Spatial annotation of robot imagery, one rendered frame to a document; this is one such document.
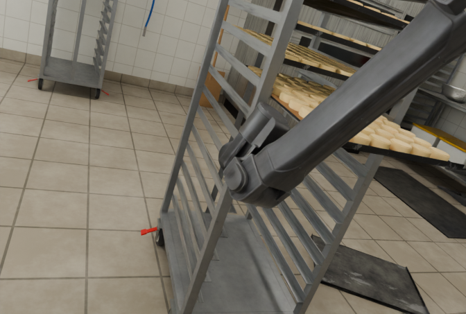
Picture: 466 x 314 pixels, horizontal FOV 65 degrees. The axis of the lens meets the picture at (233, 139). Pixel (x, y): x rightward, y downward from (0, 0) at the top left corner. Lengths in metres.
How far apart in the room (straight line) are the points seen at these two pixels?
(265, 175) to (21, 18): 3.68
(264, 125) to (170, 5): 3.53
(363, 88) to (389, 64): 0.04
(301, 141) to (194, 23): 3.67
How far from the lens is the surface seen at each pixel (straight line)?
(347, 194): 1.30
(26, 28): 4.07
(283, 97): 0.95
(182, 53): 4.15
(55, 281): 1.62
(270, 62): 0.93
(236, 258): 1.67
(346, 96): 0.48
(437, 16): 0.47
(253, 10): 1.22
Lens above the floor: 1.15
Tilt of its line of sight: 20 degrees down
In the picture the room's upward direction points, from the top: 19 degrees clockwise
